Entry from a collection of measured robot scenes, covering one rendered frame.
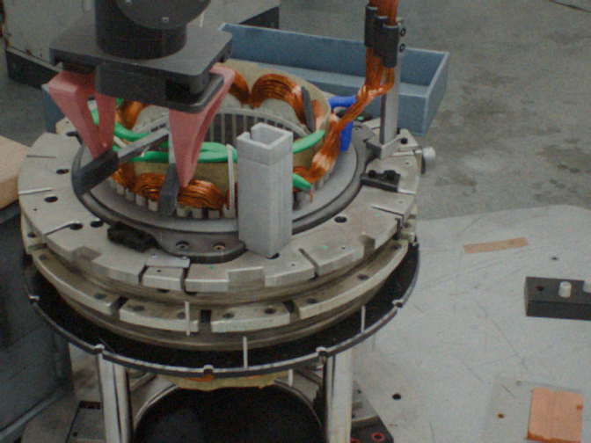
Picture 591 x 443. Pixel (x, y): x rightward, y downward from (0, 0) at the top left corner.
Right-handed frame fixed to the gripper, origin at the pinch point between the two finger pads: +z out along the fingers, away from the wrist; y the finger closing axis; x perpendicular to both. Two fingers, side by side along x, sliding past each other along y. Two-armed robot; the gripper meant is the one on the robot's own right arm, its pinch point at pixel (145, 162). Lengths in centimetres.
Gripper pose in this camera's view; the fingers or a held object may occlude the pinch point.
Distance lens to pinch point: 79.6
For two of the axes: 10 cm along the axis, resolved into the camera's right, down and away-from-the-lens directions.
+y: 9.5, 2.1, -2.2
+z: -0.5, 8.2, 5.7
